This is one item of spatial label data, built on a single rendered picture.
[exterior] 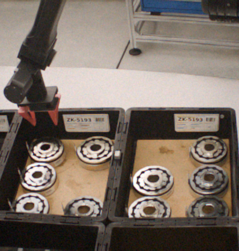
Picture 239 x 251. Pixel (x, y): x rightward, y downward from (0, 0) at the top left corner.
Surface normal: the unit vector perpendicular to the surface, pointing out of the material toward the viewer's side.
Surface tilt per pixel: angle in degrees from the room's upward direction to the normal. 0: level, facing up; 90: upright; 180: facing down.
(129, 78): 0
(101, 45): 0
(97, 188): 0
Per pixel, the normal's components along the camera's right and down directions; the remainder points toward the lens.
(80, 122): -0.11, 0.64
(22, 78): 0.36, -0.54
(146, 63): -0.10, -0.77
